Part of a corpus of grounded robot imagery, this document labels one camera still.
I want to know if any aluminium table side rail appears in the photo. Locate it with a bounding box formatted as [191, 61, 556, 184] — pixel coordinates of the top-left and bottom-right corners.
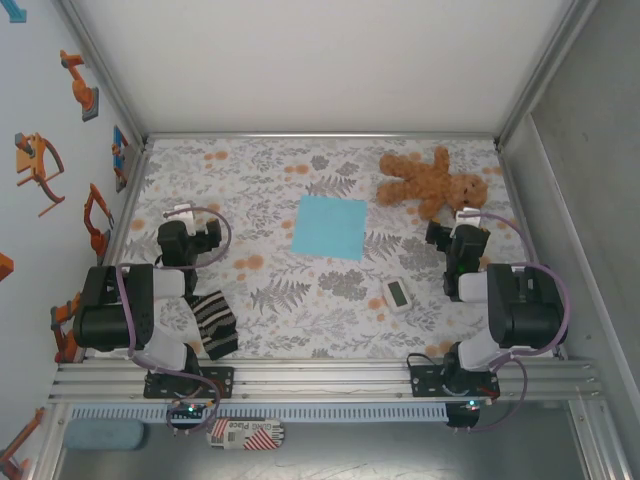
[79, 139, 154, 361]
[495, 139, 570, 361]

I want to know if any blue and orange machine sticker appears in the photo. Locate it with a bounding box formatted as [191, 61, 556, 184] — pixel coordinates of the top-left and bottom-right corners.
[110, 124, 133, 194]

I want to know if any aluminium frame leg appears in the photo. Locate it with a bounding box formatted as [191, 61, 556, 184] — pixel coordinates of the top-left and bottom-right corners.
[567, 399, 632, 480]
[29, 402, 69, 480]

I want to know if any brown teddy bear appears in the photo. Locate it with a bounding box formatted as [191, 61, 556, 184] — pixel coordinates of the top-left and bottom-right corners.
[374, 144, 490, 225]

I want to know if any aluminium frame crossbar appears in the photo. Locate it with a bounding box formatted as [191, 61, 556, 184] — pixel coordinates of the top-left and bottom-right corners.
[144, 131, 501, 142]

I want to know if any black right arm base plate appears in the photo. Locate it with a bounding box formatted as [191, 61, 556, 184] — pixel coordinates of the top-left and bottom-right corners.
[408, 363, 500, 399]

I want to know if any orange gripper claw sticker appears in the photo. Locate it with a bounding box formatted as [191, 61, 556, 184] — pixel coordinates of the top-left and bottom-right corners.
[0, 407, 46, 476]
[13, 132, 67, 219]

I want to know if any blue-grey oval pouch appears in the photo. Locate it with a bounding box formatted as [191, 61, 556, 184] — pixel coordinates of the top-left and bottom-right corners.
[64, 418, 147, 451]

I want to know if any light blue cloth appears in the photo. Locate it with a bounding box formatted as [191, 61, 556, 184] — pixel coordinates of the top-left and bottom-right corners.
[289, 194, 368, 262]

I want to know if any blue slotted cable duct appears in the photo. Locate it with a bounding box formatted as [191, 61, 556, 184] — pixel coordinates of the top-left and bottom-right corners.
[69, 404, 449, 422]

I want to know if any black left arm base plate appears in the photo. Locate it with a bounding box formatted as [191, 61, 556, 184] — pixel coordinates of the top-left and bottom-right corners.
[143, 366, 236, 400]

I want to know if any aluminium mounting rail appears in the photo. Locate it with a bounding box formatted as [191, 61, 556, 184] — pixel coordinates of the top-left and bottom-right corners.
[47, 357, 606, 404]

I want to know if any black and beige striped sock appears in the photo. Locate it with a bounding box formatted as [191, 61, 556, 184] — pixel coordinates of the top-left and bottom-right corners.
[183, 289, 240, 362]

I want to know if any aluminium frame post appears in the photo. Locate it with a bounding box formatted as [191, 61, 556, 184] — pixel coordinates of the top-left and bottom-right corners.
[57, 0, 151, 151]
[493, 0, 601, 151]

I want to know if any red white striped case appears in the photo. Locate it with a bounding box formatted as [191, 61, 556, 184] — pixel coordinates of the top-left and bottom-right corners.
[205, 417, 289, 452]

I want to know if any floral printed tablecloth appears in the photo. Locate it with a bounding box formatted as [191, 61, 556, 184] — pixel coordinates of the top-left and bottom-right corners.
[92, 137, 559, 360]

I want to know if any white digital timer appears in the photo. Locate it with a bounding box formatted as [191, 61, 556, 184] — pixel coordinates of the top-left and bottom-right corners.
[381, 277, 413, 315]

